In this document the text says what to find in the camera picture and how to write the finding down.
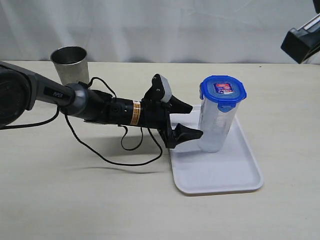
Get blue plastic lid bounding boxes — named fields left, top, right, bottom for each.
left=199, top=75, right=247, bottom=113

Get black cable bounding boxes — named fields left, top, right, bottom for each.
left=0, top=76, right=166, bottom=166

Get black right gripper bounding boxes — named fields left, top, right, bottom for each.
left=280, top=13, right=320, bottom=64

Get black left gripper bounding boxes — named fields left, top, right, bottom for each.
left=141, top=73, right=203, bottom=149

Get white plastic tray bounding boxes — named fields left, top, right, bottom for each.
left=169, top=118, right=264, bottom=196

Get white fabric backdrop curtain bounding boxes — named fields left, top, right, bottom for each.
left=0, top=0, right=315, bottom=63

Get clear plastic tall container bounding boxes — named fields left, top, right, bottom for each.
left=198, top=98, right=239, bottom=153

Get stainless steel cup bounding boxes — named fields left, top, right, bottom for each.
left=50, top=46, right=90, bottom=86

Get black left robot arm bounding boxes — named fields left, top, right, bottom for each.
left=0, top=61, right=203, bottom=149

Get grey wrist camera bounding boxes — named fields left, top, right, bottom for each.
left=160, top=75, right=173, bottom=103

